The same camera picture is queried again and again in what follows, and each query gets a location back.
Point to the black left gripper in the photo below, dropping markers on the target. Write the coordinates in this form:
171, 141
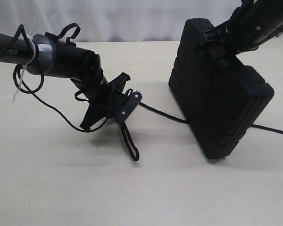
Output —
107, 100

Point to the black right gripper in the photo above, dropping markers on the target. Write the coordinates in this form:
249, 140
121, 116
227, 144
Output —
238, 36

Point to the black plastic carrying case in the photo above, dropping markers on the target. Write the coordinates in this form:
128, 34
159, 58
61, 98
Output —
220, 99

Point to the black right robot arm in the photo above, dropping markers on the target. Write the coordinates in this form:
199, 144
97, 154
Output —
256, 9

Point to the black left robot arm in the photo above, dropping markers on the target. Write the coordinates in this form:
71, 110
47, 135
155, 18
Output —
47, 55

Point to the white zip tie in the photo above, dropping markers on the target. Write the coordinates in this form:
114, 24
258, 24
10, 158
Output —
24, 68

